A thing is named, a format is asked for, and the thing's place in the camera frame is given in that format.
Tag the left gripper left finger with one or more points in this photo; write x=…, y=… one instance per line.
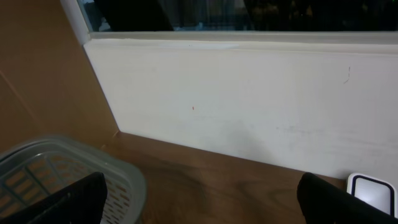
x=79, y=203

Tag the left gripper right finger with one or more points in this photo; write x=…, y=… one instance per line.
x=322, y=202

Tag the white barcode scanner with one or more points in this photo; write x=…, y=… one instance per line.
x=375, y=192

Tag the grey plastic basket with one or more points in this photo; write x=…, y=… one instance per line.
x=34, y=170

